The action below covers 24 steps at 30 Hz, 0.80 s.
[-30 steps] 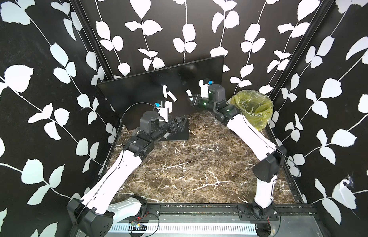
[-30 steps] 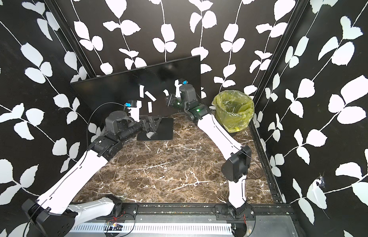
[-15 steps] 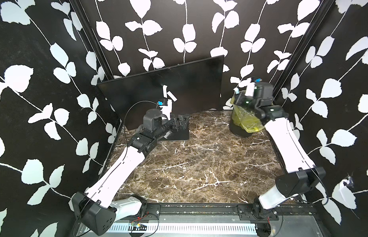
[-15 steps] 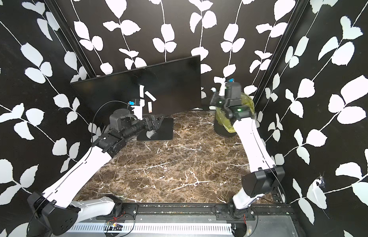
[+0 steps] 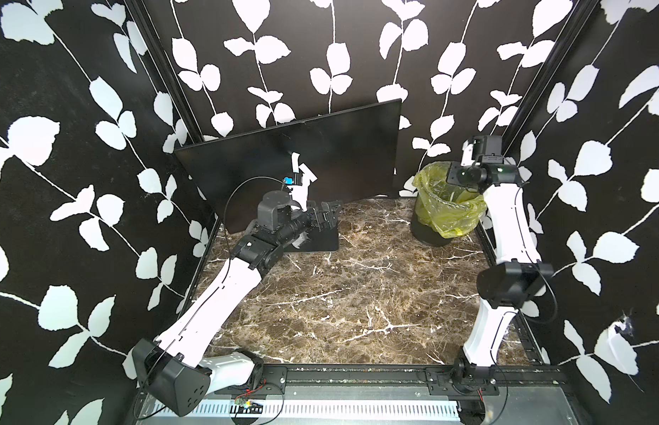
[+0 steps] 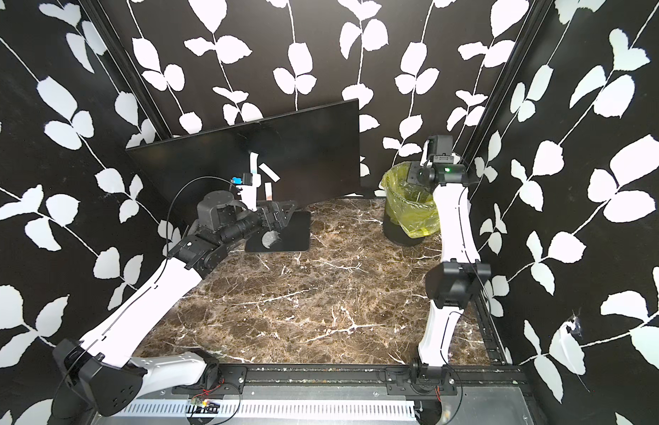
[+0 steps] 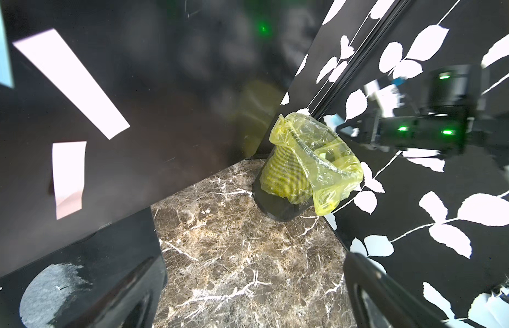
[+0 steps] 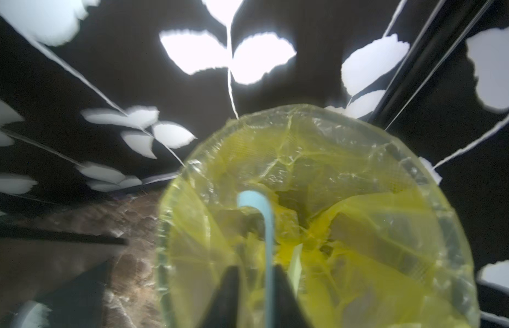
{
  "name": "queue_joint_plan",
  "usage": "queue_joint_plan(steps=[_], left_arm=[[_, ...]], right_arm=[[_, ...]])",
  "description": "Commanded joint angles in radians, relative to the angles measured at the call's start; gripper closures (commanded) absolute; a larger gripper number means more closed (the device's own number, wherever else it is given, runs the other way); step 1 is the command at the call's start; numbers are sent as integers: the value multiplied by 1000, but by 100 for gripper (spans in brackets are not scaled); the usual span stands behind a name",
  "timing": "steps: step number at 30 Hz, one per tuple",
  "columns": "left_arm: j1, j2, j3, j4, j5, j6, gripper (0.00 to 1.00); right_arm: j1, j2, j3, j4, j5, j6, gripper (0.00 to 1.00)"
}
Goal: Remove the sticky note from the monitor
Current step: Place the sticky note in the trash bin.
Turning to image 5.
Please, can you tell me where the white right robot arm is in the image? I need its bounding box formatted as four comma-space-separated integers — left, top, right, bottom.
447, 161, 553, 385

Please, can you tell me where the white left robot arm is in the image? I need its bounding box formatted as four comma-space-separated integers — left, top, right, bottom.
131, 191, 343, 417

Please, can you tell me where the black monitor stand base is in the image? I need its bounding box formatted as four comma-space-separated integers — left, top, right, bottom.
278, 212, 339, 253

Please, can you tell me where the black flat monitor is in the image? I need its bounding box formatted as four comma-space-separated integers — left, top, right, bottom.
175, 101, 401, 233

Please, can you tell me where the yellow-green bin liner bag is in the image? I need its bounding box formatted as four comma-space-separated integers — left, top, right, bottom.
413, 161, 487, 239

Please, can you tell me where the black waste bin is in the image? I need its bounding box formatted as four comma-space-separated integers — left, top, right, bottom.
410, 212, 453, 247

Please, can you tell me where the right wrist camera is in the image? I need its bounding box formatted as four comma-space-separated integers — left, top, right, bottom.
460, 136, 504, 166

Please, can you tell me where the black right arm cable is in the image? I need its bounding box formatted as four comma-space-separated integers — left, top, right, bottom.
512, 185, 559, 325

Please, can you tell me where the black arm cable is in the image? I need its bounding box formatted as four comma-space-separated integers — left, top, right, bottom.
221, 175, 285, 256
512, 185, 559, 325

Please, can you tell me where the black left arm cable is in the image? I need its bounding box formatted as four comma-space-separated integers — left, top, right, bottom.
221, 175, 285, 256

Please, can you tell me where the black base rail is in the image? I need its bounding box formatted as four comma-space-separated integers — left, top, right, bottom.
142, 363, 569, 400

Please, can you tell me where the white perforated cable tray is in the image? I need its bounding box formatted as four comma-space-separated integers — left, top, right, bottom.
149, 399, 461, 421

